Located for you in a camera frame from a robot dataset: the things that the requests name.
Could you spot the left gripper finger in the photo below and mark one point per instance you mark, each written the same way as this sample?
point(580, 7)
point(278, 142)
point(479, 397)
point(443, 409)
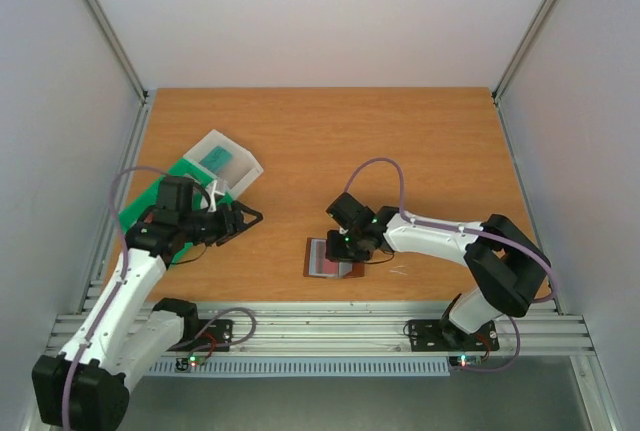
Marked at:
point(234, 230)
point(245, 210)

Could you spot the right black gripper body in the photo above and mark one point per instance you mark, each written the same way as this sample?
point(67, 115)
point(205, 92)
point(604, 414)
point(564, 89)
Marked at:
point(340, 253)

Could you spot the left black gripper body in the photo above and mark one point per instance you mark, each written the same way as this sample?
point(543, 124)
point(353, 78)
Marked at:
point(214, 231)

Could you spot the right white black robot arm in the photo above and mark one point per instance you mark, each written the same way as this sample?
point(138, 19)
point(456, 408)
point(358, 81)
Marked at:
point(507, 268)

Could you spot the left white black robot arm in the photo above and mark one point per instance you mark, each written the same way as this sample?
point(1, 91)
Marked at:
point(88, 384)

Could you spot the teal card in bin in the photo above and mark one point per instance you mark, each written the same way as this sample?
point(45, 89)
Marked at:
point(216, 159)

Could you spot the white translucent plastic bin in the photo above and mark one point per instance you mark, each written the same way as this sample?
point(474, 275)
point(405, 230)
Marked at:
point(239, 174)

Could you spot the green plastic compartment tray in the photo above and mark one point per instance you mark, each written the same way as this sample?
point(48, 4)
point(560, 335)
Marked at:
point(171, 215)

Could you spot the left controller board with leds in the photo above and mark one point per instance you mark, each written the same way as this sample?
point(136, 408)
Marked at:
point(187, 364)

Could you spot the controller board with leds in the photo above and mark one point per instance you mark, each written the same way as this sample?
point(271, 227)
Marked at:
point(187, 364)
point(467, 361)

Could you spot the right controller board with leds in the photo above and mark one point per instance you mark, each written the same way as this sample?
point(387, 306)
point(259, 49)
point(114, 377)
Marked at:
point(467, 361)

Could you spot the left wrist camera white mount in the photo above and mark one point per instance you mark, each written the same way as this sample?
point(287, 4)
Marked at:
point(216, 190)

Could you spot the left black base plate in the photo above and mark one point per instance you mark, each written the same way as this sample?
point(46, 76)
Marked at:
point(217, 337)

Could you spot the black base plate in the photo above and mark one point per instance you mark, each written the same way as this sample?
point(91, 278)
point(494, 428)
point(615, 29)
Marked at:
point(427, 335)
point(217, 337)

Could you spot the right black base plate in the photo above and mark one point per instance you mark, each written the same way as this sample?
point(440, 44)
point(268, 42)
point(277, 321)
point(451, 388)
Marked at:
point(427, 335)

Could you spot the grey slotted cable duct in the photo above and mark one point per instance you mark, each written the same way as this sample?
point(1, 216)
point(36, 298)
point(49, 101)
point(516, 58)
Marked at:
point(283, 367)

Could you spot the aluminium frame rail front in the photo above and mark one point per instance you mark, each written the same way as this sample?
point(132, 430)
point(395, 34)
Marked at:
point(377, 328)

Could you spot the left aluminium corner post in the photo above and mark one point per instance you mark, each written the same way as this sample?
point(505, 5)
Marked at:
point(109, 34)

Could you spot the aluminium corner post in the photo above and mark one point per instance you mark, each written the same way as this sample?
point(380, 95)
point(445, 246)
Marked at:
point(109, 34)
point(532, 32)

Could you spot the right aluminium corner post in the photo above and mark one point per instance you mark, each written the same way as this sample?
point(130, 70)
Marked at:
point(532, 32)

